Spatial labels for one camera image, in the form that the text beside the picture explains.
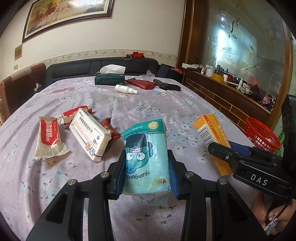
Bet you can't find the framed horse painting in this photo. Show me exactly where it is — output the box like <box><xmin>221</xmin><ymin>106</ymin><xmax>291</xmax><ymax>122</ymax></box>
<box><xmin>22</xmin><ymin>0</ymin><xmax>115</xmax><ymax>43</ymax></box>

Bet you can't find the teal cartoon tissue pack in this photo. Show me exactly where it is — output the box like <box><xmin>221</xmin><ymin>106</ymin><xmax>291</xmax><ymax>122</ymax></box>
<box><xmin>121</xmin><ymin>119</ymin><xmax>171</xmax><ymax>206</ymax></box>

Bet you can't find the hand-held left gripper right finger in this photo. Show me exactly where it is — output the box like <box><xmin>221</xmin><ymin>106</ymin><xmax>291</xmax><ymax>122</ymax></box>
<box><xmin>167</xmin><ymin>149</ymin><xmax>270</xmax><ymax>241</ymax></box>

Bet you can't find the frosted etched glass panel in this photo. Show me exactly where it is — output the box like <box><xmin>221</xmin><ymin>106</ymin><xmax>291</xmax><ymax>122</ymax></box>
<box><xmin>201</xmin><ymin>0</ymin><xmax>288</xmax><ymax>109</ymax></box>

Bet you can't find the red white sachet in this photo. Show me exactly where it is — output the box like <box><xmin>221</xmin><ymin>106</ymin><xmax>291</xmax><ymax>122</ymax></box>
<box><xmin>34</xmin><ymin>116</ymin><xmax>71</xmax><ymax>161</ymax></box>

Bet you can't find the orange medicine box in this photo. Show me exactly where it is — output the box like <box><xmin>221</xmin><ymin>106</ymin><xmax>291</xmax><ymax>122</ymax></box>
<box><xmin>193</xmin><ymin>113</ymin><xmax>234</xmax><ymax>176</ymax></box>

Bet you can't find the white charger with cable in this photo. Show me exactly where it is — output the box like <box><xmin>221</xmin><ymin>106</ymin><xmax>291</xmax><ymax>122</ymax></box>
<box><xmin>24</xmin><ymin>67</ymin><xmax>42</xmax><ymax>91</ymax></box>

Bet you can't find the bamboo print glass panel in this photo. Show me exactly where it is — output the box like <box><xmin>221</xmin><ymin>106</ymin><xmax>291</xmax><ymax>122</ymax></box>
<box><xmin>277</xmin><ymin>128</ymin><xmax>285</xmax><ymax>149</ymax></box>

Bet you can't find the red pouch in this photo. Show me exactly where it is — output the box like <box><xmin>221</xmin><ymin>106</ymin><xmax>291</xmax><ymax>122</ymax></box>
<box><xmin>125</xmin><ymin>77</ymin><xmax>158</xmax><ymax>90</ymax></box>

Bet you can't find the black sofa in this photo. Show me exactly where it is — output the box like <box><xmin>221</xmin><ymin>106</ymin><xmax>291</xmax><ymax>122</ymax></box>
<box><xmin>46</xmin><ymin>57</ymin><xmax>160</xmax><ymax>85</ymax></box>

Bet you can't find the white medicine box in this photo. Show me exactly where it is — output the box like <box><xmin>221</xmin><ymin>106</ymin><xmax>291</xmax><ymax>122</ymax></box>
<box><xmin>69</xmin><ymin>108</ymin><xmax>112</xmax><ymax>163</ymax></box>

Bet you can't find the brown armchair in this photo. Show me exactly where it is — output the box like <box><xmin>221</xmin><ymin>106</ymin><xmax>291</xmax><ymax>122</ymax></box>
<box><xmin>0</xmin><ymin>63</ymin><xmax>47</xmax><ymax>126</ymax></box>

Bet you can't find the white spray bottle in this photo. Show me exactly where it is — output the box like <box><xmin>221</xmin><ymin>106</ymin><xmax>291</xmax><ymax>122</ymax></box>
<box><xmin>115</xmin><ymin>84</ymin><xmax>139</xmax><ymax>95</ymax></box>

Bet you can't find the red wrapper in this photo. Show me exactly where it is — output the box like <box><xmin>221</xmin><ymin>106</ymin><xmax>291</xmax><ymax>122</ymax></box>
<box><xmin>56</xmin><ymin>105</ymin><xmax>96</xmax><ymax>129</ymax></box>

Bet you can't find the red plastic basket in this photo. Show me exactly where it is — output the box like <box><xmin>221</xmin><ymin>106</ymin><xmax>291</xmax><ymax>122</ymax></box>
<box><xmin>244</xmin><ymin>117</ymin><xmax>282</xmax><ymax>153</ymax></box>

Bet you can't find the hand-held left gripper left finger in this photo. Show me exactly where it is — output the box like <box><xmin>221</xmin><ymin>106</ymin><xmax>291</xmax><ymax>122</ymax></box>
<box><xmin>25</xmin><ymin>149</ymin><xmax>127</xmax><ymax>241</ymax></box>

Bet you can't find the wooden partition cabinet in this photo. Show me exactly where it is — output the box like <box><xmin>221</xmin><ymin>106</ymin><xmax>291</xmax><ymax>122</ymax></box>
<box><xmin>177</xmin><ymin>0</ymin><xmax>296</xmax><ymax>121</ymax></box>

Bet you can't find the dark red snack packet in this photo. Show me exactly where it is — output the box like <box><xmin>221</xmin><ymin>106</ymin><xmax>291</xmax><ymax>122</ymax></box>
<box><xmin>100</xmin><ymin>117</ymin><xmax>122</xmax><ymax>141</ymax></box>

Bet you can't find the green tissue box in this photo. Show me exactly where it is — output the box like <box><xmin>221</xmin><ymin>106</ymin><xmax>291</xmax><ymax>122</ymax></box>
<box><xmin>94</xmin><ymin>64</ymin><xmax>126</xmax><ymax>86</ymax></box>

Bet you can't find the person's right hand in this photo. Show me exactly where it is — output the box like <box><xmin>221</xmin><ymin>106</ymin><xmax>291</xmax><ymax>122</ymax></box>
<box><xmin>252</xmin><ymin>190</ymin><xmax>296</xmax><ymax>237</ymax></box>

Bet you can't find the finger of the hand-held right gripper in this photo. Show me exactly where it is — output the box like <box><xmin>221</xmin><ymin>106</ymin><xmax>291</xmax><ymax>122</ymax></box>
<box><xmin>207</xmin><ymin>141</ymin><xmax>241</xmax><ymax>168</ymax></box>
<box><xmin>230</xmin><ymin>141</ymin><xmax>282</xmax><ymax>163</ymax></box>

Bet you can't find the black handbag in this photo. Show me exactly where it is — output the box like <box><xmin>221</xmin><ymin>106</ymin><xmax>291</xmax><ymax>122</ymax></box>
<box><xmin>250</xmin><ymin>85</ymin><xmax>264</xmax><ymax>100</ymax></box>

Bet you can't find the flat white box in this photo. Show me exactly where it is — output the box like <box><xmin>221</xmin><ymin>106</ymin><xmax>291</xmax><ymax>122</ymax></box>
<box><xmin>182</xmin><ymin>62</ymin><xmax>201</xmax><ymax>70</ymax></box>

